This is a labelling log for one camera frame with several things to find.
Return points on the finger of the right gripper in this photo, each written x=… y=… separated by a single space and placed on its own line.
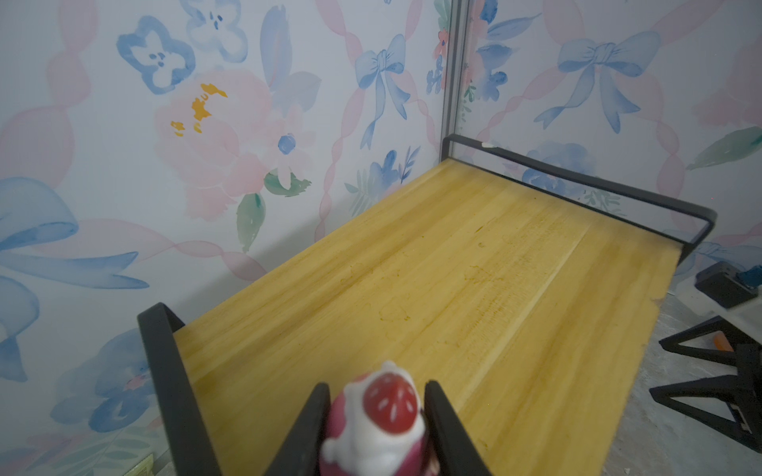
x=715 y=340
x=724 y=389

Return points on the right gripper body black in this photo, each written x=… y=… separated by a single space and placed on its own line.
x=748 y=360

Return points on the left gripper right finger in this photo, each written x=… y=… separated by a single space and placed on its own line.
x=455 y=452

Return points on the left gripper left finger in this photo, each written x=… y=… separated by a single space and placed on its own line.
x=299 y=453

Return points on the pink bear strawberry hat figure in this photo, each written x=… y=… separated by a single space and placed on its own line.
x=376 y=426

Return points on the wooden shelf black metal frame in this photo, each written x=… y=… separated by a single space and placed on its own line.
x=532 y=311

